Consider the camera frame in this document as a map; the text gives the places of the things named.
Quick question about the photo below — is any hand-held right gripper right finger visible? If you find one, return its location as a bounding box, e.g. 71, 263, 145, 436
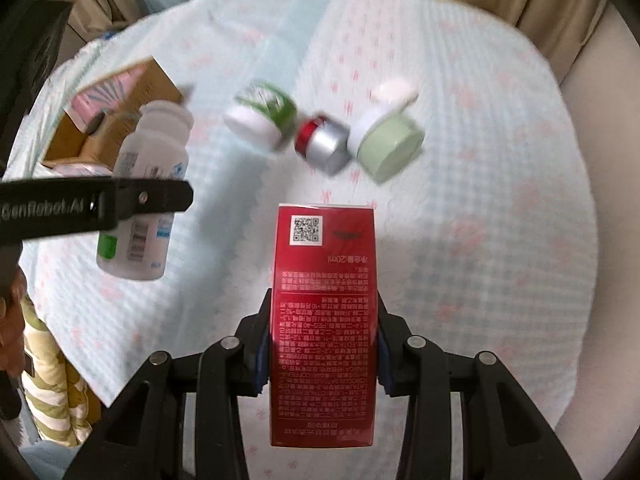
375, 289, 587, 480

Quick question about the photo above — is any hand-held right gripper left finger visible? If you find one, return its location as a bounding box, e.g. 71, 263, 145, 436
64, 288, 274, 480

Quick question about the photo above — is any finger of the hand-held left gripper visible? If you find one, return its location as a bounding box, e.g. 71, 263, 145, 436
96, 178, 195, 235

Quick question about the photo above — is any white plastic pill bottle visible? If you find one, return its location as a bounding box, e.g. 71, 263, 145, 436
95, 100, 195, 282

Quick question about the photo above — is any red printed carton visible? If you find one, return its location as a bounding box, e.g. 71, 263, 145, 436
269, 203, 380, 449

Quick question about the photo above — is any person's left hand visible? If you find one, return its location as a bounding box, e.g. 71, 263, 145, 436
0, 269, 27, 377

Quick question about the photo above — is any brown cardboard box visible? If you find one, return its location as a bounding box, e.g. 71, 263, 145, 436
42, 57, 184, 172

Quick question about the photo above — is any pink patterned packet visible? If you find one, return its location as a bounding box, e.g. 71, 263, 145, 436
69, 72, 147, 132

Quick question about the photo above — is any green and white jar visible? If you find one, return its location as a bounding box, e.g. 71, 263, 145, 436
222, 80, 299, 152

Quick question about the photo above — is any light blue checkered blanket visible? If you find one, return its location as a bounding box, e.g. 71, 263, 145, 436
9, 0, 602, 463

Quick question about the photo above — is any green striped cloth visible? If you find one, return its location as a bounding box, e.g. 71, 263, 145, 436
19, 296, 94, 448

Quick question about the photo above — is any red and silver jar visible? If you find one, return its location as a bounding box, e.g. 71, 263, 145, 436
294, 113, 352, 177

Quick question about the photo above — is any pale green jar white lid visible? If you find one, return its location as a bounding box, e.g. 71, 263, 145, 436
347, 107, 427, 184

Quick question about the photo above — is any small white cap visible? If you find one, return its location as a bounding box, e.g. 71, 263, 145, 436
372, 77, 419, 112

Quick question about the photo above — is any beige cloth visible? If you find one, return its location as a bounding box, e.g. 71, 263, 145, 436
416, 0, 609, 79

